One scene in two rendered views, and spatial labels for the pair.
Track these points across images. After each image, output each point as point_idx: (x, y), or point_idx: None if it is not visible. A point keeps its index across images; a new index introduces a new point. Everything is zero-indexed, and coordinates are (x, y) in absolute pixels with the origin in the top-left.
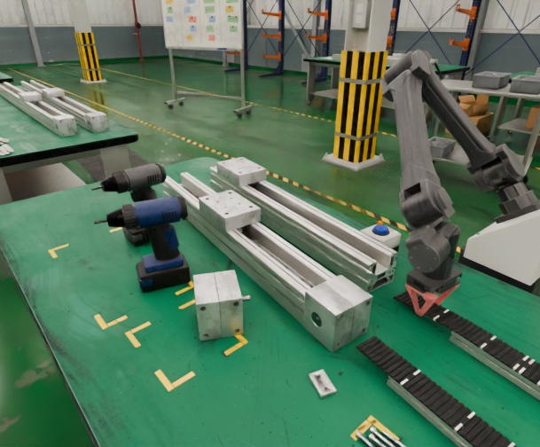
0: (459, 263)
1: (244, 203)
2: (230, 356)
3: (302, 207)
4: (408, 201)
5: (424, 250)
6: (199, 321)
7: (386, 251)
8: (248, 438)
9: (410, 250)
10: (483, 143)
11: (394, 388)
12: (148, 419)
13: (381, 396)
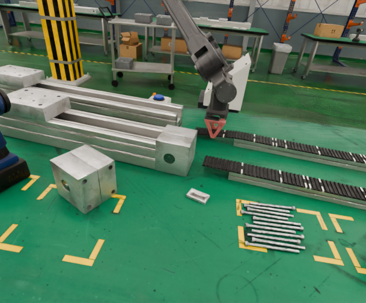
0: (204, 109)
1: (49, 95)
2: (121, 211)
3: (95, 94)
4: (201, 60)
5: (227, 87)
6: (82, 195)
7: (176, 106)
8: (186, 255)
9: (218, 89)
10: (201, 31)
11: (234, 178)
12: (93, 299)
13: (231, 186)
